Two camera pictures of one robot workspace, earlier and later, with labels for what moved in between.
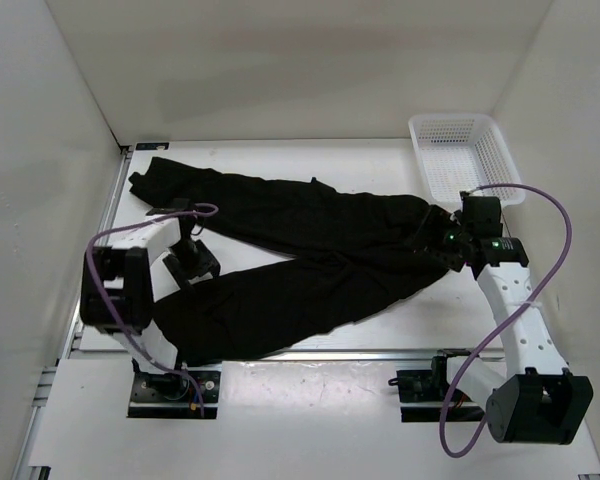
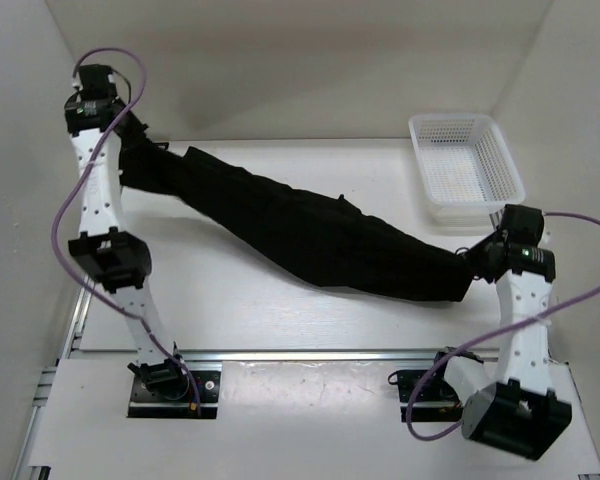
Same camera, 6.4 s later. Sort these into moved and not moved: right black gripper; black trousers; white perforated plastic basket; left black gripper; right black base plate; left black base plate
Moved: black trousers; right black gripper; left black gripper
Not moved: white perforated plastic basket; left black base plate; right black base plate
